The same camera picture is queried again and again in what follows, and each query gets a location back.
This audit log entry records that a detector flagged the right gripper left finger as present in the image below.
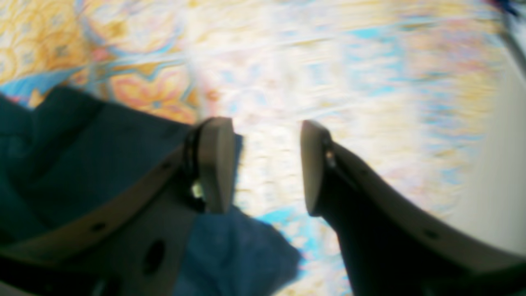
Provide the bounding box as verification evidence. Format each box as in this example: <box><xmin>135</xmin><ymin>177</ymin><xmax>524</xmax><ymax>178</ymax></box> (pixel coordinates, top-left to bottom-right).
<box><xmin>1</xmin><ymin>117</ymin><xmax>235</xmax><ymax>296</ymax></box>

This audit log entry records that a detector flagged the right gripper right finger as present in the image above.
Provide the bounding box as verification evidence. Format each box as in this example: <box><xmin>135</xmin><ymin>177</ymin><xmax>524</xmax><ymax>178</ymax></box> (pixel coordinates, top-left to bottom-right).
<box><xmin>300</xmin><ymin>120</ymin><xmax>526</xmax><ymax>296</ymax></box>

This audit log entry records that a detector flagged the dark navy t-shirt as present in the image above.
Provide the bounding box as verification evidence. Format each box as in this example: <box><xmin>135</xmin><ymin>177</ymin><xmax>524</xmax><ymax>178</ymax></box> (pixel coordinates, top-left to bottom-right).
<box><xmin>1</xmin><ymin>87</ymin><xmax>301</xmax><ymax>296</ymax></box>

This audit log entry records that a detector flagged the patterned colourful tablecloth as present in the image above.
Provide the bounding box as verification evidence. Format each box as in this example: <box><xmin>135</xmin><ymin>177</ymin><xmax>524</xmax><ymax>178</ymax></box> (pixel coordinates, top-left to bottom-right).
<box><xmin>1</xmin><ymin>0</ymin><xmax>504</xmax><ymax>296</ymax></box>

